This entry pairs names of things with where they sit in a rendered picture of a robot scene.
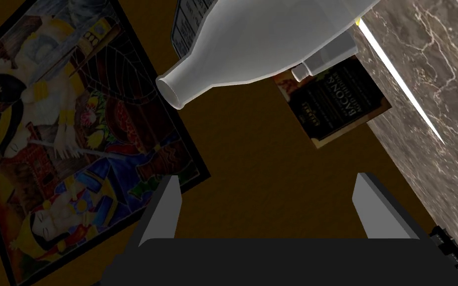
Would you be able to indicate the small white bottle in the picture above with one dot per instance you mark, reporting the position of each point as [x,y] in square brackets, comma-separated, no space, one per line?
[324,57]

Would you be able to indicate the black food box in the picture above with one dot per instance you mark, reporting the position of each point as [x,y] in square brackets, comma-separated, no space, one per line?
[334,103]

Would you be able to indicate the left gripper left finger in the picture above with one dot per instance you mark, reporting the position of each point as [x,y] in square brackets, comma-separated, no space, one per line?
[161,214]

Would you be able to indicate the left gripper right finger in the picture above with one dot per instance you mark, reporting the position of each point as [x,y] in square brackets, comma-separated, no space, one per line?
[384,214]

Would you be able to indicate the large white bottle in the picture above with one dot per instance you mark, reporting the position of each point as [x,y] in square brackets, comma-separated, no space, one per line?
[253,43]

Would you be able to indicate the white labelled box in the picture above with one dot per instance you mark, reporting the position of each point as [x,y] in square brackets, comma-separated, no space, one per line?
[187,24]

